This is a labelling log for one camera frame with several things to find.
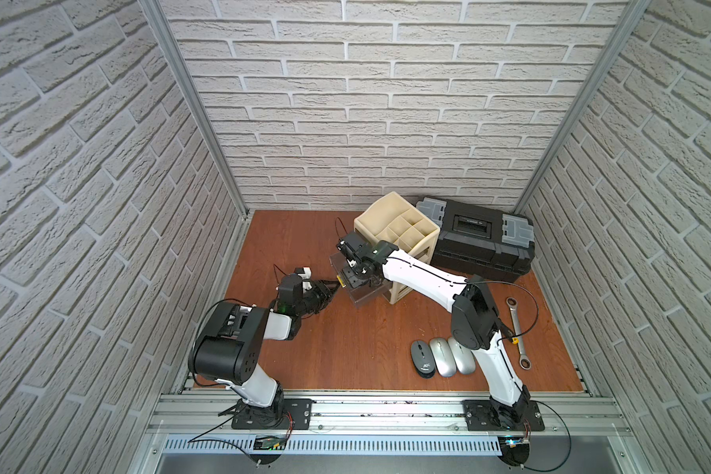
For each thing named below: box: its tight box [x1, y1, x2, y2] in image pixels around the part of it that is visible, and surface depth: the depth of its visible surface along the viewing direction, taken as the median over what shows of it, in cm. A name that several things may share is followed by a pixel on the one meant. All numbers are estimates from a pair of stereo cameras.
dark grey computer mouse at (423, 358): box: [409, 338, 437, 380], surface depth 84 cm
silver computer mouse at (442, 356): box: [428, 337, 458, 378], surface depth 85 cm
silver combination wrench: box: [505, 297, 533, 371], surface depth 89 cm
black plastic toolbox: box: [415, 197, 536, 283], surface depth 94 cm
